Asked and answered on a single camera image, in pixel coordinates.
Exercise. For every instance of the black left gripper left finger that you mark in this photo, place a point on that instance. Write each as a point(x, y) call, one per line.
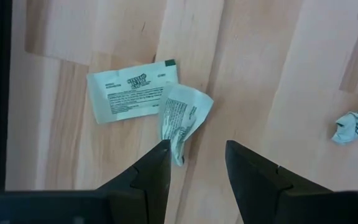
point(148, 186)

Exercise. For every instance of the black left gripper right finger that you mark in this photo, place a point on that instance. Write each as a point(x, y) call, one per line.
point(253, 186)

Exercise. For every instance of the pale green stevia packet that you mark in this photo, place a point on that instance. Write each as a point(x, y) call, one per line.
point(129, 93)

